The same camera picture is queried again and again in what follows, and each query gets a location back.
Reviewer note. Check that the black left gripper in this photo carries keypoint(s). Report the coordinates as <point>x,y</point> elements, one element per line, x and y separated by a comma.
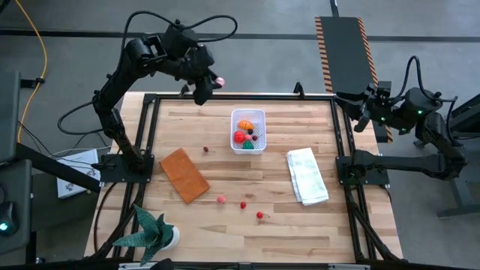
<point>195,63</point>

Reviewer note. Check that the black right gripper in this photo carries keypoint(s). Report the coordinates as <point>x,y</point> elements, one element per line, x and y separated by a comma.
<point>378,110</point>

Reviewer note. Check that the pink toy peach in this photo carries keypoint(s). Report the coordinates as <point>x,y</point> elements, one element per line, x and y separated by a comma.
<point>220,81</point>
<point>248,137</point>
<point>221,199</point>

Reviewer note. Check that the orange toy pepper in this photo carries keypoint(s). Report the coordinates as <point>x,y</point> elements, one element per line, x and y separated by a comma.
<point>245,124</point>

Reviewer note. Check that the red toy tomato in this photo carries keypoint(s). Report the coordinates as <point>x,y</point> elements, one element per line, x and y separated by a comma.
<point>239,137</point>

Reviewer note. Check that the green toy pepper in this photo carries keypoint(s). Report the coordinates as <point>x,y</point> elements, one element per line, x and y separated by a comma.
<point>248,145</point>

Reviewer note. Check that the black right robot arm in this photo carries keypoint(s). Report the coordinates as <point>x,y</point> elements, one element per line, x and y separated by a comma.
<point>405,165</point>

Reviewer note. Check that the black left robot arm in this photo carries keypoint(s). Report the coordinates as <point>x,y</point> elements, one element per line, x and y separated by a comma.
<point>116,131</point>

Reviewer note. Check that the black striped-edge floor mat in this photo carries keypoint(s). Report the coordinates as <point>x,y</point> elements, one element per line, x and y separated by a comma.
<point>345,56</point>

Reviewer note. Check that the white perforated plastic basket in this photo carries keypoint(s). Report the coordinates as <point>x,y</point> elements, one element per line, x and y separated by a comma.
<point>260,120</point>

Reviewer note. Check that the white folded cloth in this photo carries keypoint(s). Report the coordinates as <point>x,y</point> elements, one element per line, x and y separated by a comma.
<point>307,176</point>

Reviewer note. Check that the orange folded cloth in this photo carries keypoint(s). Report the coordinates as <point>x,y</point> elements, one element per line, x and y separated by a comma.
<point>183,178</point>

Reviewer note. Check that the black desk stand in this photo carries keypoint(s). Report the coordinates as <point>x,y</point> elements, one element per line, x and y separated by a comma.
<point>468,112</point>

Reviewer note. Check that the red toy raspberry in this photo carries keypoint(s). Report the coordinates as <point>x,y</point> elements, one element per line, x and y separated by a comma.
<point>243,205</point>

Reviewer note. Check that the green plant in white pot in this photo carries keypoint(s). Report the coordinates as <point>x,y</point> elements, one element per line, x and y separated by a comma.
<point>150,232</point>

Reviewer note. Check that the white paper booklet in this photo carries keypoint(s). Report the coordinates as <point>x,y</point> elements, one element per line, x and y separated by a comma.
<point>75,180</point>

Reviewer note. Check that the grey desk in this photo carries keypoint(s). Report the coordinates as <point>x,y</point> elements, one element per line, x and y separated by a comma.
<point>9,112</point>

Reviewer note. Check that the black computer mouse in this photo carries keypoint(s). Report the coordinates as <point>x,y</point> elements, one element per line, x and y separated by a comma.
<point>7,217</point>

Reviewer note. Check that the black frame clamp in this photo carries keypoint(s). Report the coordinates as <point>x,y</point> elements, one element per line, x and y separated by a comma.
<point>183,90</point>
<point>299,90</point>

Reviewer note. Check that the black aluminium rig frame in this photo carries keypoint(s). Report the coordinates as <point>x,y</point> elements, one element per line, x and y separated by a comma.
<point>243,96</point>

